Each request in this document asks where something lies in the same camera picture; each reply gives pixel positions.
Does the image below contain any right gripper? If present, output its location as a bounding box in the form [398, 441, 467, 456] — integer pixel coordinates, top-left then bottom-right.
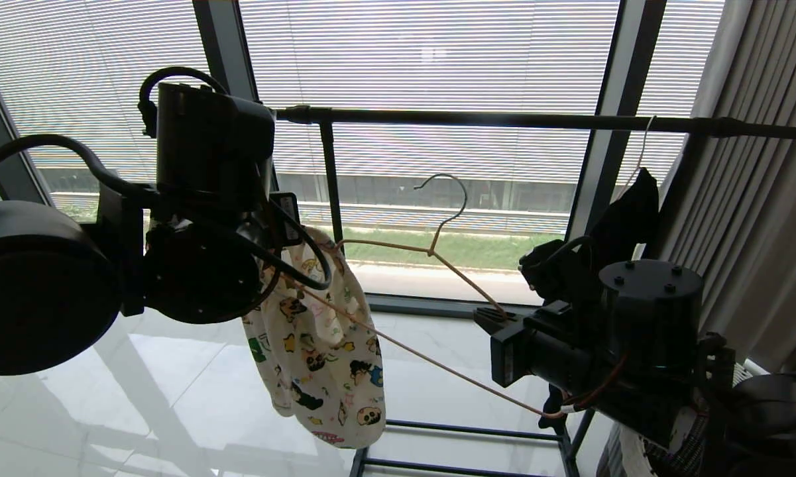
[473, 301, 601, 402]

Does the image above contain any black garment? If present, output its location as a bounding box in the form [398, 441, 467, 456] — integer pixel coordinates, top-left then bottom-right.
[540, 168, 661, 435]

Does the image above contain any window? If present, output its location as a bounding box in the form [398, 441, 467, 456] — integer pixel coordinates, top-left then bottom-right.
[0, 0, 727, 316]

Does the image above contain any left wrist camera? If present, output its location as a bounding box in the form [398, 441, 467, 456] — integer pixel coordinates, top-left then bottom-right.
[137, 66, 278, 217]

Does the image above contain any black cable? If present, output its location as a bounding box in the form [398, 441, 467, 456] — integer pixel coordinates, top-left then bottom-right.
[235, 199, 334, 316]
[0, 133, 163, 205]

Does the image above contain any pink clothes hanger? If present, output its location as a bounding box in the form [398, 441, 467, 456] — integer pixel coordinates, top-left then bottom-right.
[282, 173, 572, 420]
[626, 116, 657, 194]

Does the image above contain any black clothes rack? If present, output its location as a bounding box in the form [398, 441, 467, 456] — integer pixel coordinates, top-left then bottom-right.
[275, 105, 796, 477]

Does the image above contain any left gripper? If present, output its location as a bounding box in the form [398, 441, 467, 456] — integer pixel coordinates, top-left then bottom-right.
[142, 191, 304, 326]

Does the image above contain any cream printed garment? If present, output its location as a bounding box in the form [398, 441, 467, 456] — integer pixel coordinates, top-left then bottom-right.
[241, 225, 387, 451]

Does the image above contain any white laundry basket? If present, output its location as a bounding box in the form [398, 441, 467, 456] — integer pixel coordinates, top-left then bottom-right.
[597, 361, 769, 477]

